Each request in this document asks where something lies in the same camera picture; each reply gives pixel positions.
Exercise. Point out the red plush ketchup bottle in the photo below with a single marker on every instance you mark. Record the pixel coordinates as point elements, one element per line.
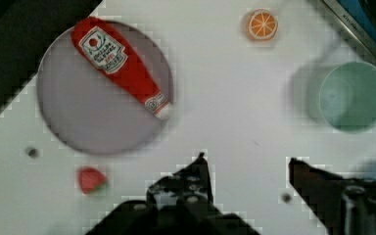
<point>112,55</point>

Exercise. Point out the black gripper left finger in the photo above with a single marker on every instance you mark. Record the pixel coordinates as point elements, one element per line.
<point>192,180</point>

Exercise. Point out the red strawberry toy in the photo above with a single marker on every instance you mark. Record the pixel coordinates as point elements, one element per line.
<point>90,180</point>

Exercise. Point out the green plastic strainer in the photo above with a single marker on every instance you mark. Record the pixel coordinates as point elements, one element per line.
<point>342,97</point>

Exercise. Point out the orange slice toy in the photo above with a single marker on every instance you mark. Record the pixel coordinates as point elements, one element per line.
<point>261,25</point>

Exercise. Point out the blue toy oven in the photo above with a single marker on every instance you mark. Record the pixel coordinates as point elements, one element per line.
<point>355,20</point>

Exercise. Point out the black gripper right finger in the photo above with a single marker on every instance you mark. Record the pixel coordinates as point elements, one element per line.
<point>345,206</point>

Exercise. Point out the round grey plate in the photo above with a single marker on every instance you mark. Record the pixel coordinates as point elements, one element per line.
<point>84,108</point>

